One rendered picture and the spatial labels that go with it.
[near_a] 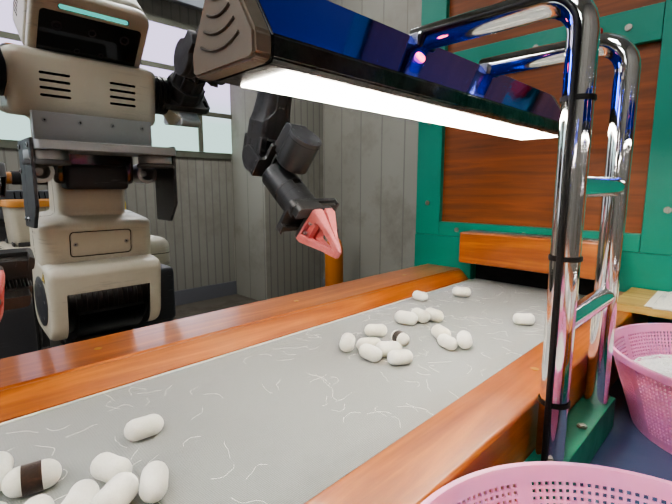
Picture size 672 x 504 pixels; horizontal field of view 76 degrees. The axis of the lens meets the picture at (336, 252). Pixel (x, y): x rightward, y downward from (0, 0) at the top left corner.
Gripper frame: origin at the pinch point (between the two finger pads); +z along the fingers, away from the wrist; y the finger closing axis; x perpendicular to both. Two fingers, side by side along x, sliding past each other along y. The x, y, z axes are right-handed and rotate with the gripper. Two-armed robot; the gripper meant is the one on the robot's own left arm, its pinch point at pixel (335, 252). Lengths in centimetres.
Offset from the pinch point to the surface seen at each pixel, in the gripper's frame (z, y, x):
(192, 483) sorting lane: 22.4, -34.8, -3.4
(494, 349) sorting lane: 25.5, 7.2, -5.9
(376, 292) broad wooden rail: 3.8, 14.1, 9.4
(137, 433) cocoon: 15.6, -35.8, 0.9
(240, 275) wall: -171, 160, 231
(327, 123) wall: -221, 225, 100
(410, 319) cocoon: 14.2, 7.0, 1.9
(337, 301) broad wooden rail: 3.4, 3.9, 9.6
